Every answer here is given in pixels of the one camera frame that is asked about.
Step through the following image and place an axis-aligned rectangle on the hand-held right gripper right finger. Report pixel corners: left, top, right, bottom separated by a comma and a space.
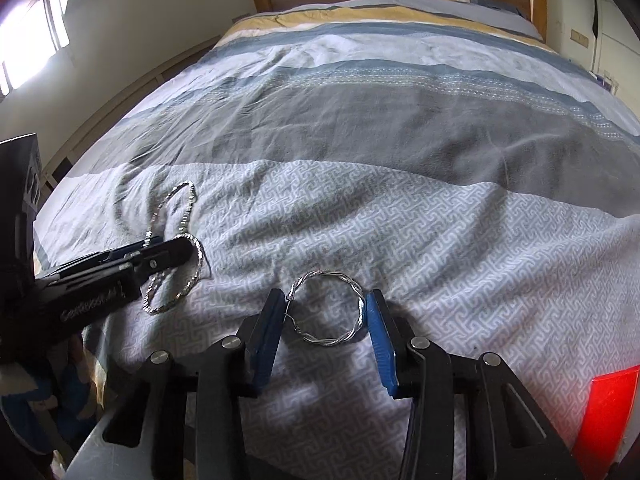
365, 289, 583, 480

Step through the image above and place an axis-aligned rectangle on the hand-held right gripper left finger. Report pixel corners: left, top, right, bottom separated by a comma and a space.
97, 287, 287, 480

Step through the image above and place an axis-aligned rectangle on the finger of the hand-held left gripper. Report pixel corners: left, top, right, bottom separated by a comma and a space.
131, 236, 196, 282
47, 237, 170, 282

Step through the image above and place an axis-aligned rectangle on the silver chain necklace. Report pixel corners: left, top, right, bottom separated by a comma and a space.
142, 180, 207, 317

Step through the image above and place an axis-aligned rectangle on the twisted silver hoop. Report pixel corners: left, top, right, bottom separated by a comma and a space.
284, 270, 368, 347

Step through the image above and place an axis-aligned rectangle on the striped bed blanket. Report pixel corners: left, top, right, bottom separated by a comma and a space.
32, 0, 640, 480

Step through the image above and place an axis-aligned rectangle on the window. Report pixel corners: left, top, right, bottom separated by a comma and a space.
0, 0, 76, 96

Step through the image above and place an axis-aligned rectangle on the red plastic object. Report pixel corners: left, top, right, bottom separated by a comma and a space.
575, 364, 640, 480

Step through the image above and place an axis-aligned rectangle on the grey pillow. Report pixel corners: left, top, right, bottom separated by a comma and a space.
395, 0, 543, 41

